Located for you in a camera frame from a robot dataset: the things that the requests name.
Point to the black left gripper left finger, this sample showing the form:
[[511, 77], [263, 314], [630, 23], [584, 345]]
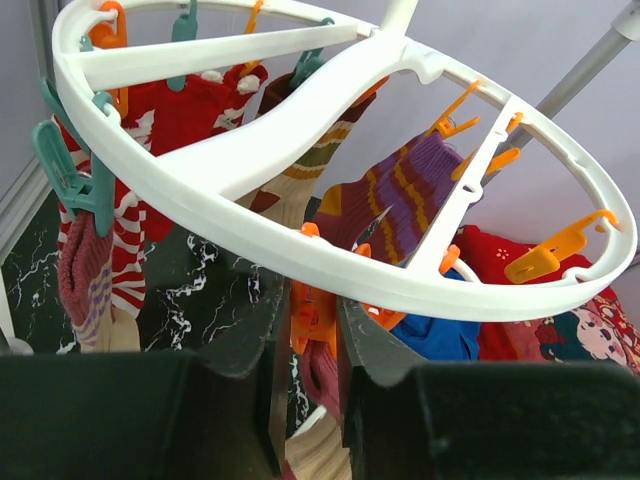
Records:
[[247, 414]]

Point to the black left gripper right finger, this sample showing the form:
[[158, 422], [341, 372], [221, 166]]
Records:
[[388, 401]]

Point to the maroon beige sock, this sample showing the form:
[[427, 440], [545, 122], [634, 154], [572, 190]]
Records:
[[318, 452]]

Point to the red white santa sock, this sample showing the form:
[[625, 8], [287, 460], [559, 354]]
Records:
[[129, 286]]

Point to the red white striped sock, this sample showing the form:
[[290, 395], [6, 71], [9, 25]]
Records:
[[210, 103]]

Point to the white round clip hanger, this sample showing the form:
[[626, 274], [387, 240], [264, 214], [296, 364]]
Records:
[[197, 186]]

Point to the orange plastic clip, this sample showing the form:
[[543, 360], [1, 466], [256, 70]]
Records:
[[313, 317]]

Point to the blue towel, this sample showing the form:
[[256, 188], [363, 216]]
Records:
[[438, 339]]

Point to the beige olive striped sock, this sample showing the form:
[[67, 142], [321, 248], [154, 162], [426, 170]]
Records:
[[285, 197]]

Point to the teal plastic clip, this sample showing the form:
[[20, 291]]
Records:
[[77, 190]]

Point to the purple striped sock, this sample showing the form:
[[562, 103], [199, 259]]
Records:
[[403, 192]]

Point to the red cartoon print pillow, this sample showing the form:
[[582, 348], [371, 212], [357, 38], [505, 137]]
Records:
[[596, 330]]

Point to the white drying rack frame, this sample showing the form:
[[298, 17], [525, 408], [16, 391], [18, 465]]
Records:
[[30, 308]]

